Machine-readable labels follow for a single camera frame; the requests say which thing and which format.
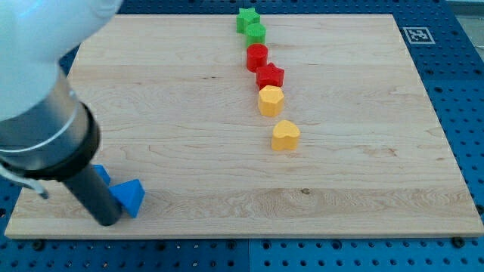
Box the red cylinder block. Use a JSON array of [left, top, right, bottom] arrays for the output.
[[246, 43, 268, 73]]

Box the white fiducial marker tag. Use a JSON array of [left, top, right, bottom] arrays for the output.
[[402, 26, 435, 45]]

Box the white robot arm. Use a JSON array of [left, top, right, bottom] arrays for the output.
[[1, 0, 122, 226]]

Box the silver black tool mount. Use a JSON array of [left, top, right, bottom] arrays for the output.
[[1, 72, 101, 181]]

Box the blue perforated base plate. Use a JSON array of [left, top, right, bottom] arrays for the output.
[[1, 0, 483, 271]]

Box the green star block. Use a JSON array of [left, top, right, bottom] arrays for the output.
[[236, 8, 260, 34]]

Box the thin white cable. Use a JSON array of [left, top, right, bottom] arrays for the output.
[[0, 164, 50, 200]]

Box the blue triangle block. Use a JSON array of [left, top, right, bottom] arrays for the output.
[[109, 179, 145, 218]]

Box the yellow heart block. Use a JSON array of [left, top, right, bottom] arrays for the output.
[[271, 119, 301, 151]]

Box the wooden board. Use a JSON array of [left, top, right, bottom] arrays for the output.
[[5, 14, 483, 240]]

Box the red star block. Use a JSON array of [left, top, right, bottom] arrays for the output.
[[256, 63, 285, 90]]

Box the green cylinder block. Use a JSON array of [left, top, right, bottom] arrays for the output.
[[245, 23, 266, 47]]

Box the blue block behind rod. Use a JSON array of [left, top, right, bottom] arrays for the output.
[[93, 165, 111, 186]]

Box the yellow pentagon block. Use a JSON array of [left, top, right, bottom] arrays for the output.
[[258, 85, 284, 117]]

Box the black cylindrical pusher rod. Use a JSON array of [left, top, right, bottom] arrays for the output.
[[62, 164, 122, 226]]

